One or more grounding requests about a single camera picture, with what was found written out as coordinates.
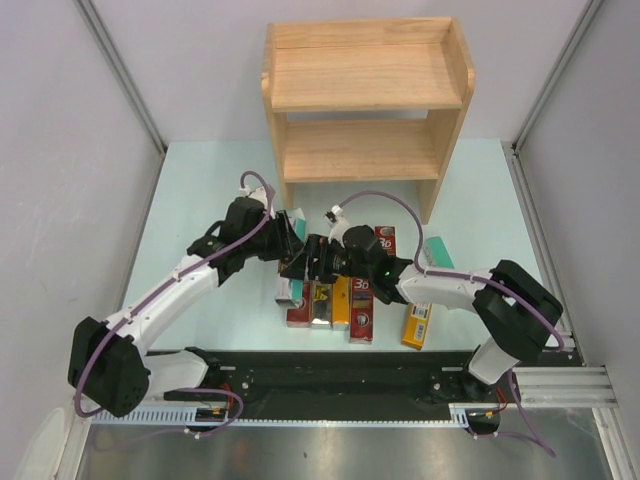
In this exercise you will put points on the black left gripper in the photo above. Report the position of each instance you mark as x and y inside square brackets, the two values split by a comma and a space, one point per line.
[294, 245]

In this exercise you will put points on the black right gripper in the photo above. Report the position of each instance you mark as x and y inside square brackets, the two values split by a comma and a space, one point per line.
[318, 247]

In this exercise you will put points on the silver teal toothpaste box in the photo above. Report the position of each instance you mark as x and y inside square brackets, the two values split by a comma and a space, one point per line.
[289, 291]

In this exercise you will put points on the teal toothpaste box with barcode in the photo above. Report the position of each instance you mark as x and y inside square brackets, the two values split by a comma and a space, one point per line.
[436, 253]

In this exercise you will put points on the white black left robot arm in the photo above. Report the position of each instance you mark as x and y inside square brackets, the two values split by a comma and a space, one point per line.
[110, 362]

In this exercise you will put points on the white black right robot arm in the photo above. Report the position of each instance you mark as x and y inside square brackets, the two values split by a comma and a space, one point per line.
[518, 312]

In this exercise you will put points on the wooden two-tier shelf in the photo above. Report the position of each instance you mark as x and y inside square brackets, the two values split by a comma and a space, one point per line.
[366, 100]

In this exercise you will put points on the left red 3D toothpaste box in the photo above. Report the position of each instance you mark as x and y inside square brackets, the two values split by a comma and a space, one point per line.
[300, 317]

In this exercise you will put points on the red 3d toothpaste box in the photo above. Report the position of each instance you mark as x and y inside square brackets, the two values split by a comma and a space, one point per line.
[387, 238]
[361, 311]
[300, 317]

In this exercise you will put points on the silver yellow toothpaste box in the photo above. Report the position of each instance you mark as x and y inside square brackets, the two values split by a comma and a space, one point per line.
[330, 305]

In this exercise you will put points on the middle red 3D toothpaste box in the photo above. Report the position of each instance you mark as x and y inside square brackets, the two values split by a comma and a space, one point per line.
[361, 311]

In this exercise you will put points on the upper red 3D toothpaste box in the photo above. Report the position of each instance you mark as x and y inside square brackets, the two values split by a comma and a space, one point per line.
[387, 238]

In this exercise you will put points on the yellow toothpaste box with barcode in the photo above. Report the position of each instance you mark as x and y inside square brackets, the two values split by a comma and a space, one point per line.
[415, 326]

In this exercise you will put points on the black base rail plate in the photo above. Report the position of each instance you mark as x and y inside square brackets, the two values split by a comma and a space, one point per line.
[342, 386]

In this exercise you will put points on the white slotted cable duct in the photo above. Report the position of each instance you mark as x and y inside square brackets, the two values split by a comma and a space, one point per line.
[186, 416]

